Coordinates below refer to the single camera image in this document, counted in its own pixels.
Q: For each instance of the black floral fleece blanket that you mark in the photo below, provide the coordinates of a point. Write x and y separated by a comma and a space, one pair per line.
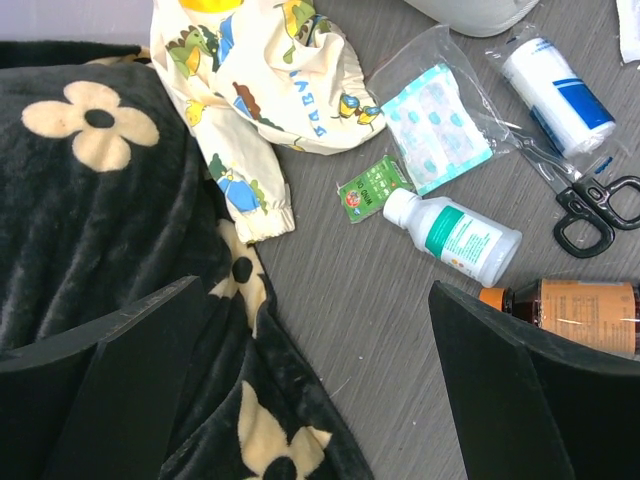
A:
104, 201

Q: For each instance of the small green sachet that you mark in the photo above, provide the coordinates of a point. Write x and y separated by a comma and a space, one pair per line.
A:
368, 192

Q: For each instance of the bagged teal plaster strips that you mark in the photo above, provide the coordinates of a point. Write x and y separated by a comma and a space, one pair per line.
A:
441, 119

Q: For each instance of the white bottle green label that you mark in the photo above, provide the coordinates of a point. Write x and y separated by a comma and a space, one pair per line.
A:
470, 243

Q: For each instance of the yellow cloth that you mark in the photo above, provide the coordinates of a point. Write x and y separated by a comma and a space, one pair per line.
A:
211, 6

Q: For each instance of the white gauze pad packet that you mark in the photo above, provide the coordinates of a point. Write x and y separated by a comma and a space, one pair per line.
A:
629, 15

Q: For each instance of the brown glass medicine bottle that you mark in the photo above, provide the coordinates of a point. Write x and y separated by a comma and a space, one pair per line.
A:
602, 316

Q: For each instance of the bagged white blue bandage roll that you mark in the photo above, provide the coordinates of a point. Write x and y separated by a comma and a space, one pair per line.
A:
569, 128

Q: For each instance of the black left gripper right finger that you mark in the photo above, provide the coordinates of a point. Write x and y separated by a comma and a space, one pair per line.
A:
528, 404

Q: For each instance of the black handled scissors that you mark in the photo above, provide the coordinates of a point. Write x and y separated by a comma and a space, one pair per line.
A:
582, 197

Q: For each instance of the grey medicine kit case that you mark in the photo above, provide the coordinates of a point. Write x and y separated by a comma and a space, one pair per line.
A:
475, 18

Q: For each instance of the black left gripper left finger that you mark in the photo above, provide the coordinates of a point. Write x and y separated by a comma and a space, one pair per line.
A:
98, 401

